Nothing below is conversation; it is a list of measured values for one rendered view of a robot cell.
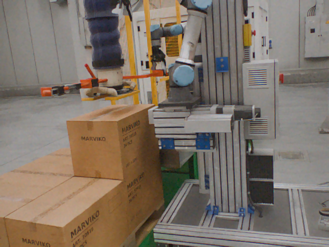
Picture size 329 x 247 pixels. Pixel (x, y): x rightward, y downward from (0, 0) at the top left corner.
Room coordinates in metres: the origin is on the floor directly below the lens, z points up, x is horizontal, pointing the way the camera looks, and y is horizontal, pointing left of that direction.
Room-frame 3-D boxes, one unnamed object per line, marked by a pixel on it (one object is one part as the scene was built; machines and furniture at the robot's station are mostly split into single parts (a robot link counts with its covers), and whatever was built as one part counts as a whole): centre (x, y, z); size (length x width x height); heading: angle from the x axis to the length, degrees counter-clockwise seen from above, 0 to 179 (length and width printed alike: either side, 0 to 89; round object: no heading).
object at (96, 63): (2.39, 0.36, 1.30); 0.23 x 0.23 x 0.04
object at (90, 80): (2.16, 0.46, 1.18); 0.10 x 0.08 x 0.06; 66
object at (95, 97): (2.43, 0.45, 1.08); 0.34 x 0.10 x 0.05; 156
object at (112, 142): (2.39, 0.36, 0.74); 0.60 x 0.40 x 0.40; 156
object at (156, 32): (2.54, 0.01, 1.48); 0.09 x 0.08 x 0.11; 112
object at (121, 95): (2.35, 0.28, 1.08); 0.34 x 0.10 x 0.05; 156
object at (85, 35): (3.76, 0.75, 1.62); 0.20 x 0.05 x 0.30; 156
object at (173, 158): (2.71, 0.22, 0.48); 0.70 x 0.03 x 0.15; 66
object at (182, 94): (2.04, -0.11, 1.09); 0.15 x 0.15 x 0.10
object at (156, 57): (2.53, 0.01, 1.33); 0.09 x 0.08 x 0.12; 156
